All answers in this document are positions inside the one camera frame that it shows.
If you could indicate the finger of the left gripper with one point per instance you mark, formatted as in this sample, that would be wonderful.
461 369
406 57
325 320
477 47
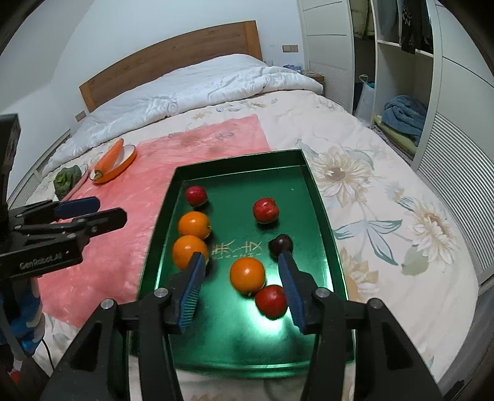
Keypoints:
80 228
48 211

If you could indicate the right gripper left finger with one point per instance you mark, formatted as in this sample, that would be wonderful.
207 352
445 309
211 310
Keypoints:
165 312

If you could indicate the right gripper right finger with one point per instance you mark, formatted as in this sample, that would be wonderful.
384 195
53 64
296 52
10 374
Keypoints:
319 311

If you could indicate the red apple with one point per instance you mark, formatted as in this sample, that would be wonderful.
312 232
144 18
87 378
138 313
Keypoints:
196 195
271 302
265 210

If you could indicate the orange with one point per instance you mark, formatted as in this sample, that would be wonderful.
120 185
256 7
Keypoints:
194 223
247 275
183 250

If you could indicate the green leafy vegetable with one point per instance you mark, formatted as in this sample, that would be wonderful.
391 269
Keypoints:
65 179

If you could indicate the pink plastic sheet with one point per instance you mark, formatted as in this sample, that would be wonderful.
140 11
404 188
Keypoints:
112 263

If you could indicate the carrot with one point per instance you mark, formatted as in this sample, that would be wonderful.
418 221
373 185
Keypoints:
105 164

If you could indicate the orange rimmed plate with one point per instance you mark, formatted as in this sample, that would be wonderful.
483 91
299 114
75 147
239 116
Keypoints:
125 158

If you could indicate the floral bed cover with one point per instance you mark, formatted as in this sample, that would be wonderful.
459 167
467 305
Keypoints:
395 238

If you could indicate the green rectangular tray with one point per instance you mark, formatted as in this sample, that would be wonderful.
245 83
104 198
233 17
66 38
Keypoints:
251 200

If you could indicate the white slatted door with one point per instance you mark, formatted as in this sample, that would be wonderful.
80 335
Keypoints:
462 175

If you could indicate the white plastic bag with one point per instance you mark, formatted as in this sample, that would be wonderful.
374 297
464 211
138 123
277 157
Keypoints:
364 109

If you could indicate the white duvet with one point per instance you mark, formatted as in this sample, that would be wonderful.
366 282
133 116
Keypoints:
213 82

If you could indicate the blue towel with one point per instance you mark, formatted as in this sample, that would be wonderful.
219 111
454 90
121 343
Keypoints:
405 115

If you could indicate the wooden headboard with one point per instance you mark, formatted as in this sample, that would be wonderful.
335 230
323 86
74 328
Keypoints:
154 61

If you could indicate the white wardrobe shelving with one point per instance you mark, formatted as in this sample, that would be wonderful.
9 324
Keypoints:
448 75

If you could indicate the hanging dark clothes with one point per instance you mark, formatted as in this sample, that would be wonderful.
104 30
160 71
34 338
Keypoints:
416 31

